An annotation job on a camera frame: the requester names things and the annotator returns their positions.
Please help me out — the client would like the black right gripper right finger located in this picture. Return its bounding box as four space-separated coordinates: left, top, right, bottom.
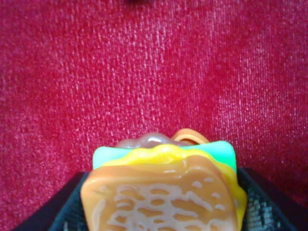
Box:
237 167 308 231

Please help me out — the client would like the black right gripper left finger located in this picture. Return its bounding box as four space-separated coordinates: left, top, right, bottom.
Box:
14 172 89 231

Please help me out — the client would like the toy sandwich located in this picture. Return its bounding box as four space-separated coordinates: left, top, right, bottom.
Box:
80 128 247 231

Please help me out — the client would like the red velvet tablecloth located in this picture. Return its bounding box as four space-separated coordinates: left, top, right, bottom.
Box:
0 0 308 231

